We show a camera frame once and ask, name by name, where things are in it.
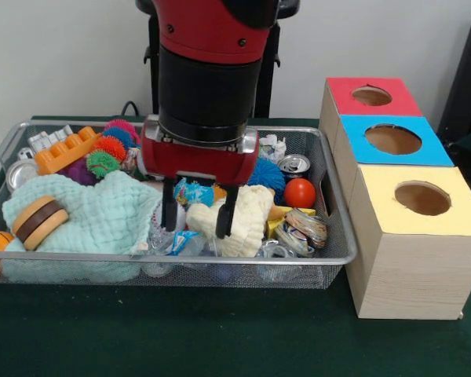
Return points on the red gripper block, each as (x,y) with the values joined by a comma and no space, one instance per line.
(200,165)

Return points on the cream yellow cloth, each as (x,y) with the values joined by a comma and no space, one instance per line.
(247,220)

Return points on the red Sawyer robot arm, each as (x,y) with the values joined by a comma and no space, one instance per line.
(208,90)

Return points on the shallow mesh bin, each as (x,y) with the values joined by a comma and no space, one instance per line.
(220,275)

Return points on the wooden box with three holes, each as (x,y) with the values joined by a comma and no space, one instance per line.
(416,267)

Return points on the blue globe ball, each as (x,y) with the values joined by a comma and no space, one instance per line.
(196,194)

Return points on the blue spiky ball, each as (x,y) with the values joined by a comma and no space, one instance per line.
(269,173)

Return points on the mint green cloth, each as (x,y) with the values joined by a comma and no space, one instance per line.
(102,212)

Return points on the crumpled paper ball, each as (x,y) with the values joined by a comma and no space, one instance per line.
(272,147)

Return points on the red ball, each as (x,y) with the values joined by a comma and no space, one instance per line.
(300,193)

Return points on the crushed colourful can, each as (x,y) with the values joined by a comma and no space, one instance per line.
(302,231)

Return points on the silver drink can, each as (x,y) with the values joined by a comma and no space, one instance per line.
(294,163)

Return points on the dark green table cloth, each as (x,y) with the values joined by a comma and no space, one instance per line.
(180,334)

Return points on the orange toy brick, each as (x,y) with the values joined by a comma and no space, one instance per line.
(63,155)

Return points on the toy hamburger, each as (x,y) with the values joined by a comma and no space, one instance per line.
(39,222)

